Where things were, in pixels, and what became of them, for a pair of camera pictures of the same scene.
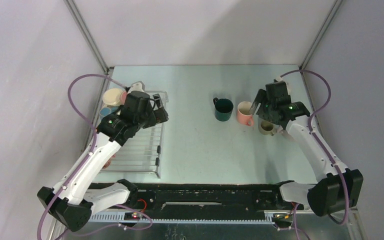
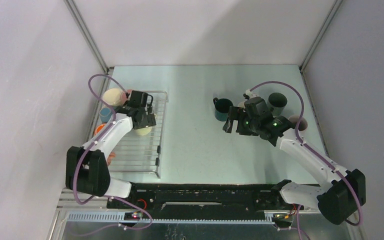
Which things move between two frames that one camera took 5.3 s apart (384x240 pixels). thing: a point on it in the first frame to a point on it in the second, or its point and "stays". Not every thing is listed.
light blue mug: (105, 111) stays
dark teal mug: (223, 108) stays
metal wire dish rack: (142, 154) stays
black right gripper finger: (258, 100) to (233, 115)
